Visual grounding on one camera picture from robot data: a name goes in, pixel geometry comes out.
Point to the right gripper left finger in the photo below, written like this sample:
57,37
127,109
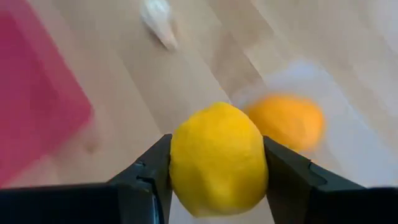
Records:
149,174

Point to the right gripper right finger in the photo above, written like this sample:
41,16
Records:
295,186

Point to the yellow lemon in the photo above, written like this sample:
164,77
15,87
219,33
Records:
217,158

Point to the red plastic bin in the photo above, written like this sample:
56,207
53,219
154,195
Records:
31,93

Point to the orange-tinted lemon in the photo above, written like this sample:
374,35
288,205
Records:
289,121

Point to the white garlic bulb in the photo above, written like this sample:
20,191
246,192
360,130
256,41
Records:
158,21

